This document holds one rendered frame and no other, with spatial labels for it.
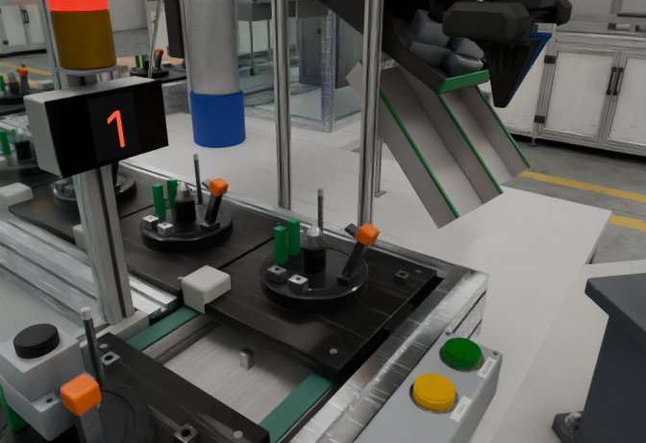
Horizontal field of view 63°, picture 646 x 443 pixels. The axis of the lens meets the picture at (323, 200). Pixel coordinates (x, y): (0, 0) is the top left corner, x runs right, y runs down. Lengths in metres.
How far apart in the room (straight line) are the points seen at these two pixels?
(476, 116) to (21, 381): 0.85
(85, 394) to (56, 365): 0.04
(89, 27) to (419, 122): 0.55
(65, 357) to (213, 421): 0.15
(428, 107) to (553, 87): 3.69
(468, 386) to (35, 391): 0.39
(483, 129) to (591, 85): 3.50
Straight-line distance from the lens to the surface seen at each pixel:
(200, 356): 0.68
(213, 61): 1.53
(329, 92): 1.66
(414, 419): 0.54
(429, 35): 0.79
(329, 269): 0.69
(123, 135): 0.56
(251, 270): 0.73
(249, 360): 0.65
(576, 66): 4.53
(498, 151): 1.04
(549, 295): 0.95
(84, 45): 0.53
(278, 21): 0.87
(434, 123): 0.92
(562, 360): 0.82
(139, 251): 0.81
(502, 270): 0.99
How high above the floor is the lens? 1.35
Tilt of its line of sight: 24 degrees down
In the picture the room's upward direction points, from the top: straight up
